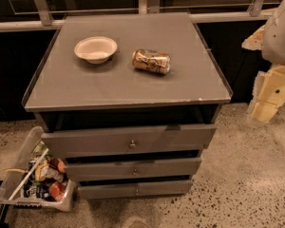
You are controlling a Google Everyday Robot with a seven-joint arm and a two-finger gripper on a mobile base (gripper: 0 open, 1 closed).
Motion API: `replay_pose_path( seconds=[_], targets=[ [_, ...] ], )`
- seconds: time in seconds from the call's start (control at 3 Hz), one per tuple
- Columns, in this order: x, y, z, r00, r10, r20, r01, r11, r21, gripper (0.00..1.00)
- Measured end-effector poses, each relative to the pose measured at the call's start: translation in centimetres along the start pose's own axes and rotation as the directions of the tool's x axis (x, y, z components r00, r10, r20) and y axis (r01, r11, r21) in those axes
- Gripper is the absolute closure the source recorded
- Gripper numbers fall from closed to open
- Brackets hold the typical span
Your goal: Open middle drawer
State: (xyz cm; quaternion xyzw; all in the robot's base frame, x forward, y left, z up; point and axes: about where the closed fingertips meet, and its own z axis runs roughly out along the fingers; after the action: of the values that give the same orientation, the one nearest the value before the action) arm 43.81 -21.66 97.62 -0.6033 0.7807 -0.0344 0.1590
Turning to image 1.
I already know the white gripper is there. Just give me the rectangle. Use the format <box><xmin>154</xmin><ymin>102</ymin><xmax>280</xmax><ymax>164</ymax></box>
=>
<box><xmin>249</xmin><ymin>65</ymin><xmax>285</xmax><ymax>123</ymax></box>

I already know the grey drawer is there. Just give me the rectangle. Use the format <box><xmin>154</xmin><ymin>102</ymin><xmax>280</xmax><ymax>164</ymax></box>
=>
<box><xmin>42</xmin><ymin>124</ymin><xmax>216</xmax><ymax>159</ymax></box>
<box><xmin>78</xmin><ymin>180</ymin><xmax>192</xmax><ymax>200</ymax></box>
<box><xmin>65</xmin><ymin>158</ymin><xmax>201</xmax><ymax>182</ymax></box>

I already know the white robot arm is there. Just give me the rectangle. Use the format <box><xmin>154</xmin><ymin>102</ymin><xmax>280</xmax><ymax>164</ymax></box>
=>
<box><xmin>241</xmin><ymin>0</ymin><xmax>285</xmax><ymax>123</ymax></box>

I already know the grey top drawer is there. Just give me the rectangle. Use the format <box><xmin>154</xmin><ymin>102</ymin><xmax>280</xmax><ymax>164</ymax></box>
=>
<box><xmin>42</xmin><ymin>124</ymin><xmax>216</xmax><ymax>159</ymax></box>

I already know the grey bottom drawer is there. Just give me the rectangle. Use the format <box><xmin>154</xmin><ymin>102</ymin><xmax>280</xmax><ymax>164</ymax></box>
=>
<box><xmin>78</xmin><ymin>180</ymin><xmax>192</xmax><ymax>200</ymax></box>

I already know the grey drawer cabinet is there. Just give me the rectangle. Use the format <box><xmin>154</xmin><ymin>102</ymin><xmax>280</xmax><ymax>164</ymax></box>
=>
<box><xmin>23</xmin><ymin>13</ymin><xmax>232</xmax><ymax>188</ymax></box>

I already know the gold drink can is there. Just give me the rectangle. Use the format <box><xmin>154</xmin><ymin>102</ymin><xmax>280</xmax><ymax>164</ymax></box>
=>
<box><xmin>132</xmin><ymin>48</ymin><xmax>171</xmax><ymax>75</ymax></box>

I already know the white paper bowl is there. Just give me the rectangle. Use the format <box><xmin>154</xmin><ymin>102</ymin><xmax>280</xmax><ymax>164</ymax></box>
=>
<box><xmin>74</xmin><ymin>36</ymin><xmax>118</xmax><ymax>65</ymax></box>

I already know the orange snack packet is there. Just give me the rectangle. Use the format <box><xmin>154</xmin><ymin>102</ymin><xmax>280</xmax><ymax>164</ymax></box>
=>
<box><xmin>48</xmin><ymin>181</ymin><xmax>66</xmax><ymax>201</ymax></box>

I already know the cream snack bag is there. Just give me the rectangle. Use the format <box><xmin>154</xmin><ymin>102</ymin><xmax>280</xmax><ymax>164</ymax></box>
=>
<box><xmin>35</xmin><ymin>163</ymin><xmax>64</xmax><ymax>182</ymax></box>

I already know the white stick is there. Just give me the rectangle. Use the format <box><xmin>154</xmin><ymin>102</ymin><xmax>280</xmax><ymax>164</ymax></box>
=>
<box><xmin>8</xmin><ymin>148</ymin><xmax>48</xmax><ymax>200</ymax></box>

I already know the green snack packet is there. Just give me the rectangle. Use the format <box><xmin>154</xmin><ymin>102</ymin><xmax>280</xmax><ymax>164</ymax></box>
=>
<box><xmin>31</xmin><ymin>141</ymin><xmax>48</xmax><ymax>154</ymax></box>

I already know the clear plastic bin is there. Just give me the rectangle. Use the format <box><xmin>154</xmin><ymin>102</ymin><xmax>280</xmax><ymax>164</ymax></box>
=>
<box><xmin>0</xmin><ymin>126</ymin><xmax>76</xmax><ymax>212</ymax></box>

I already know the metal railing frame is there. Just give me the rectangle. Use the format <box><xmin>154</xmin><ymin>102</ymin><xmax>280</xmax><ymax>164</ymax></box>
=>
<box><xmin>0</xmin><ymin>0</ymin><xmax>282</xmax><ymax>31</ymax></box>

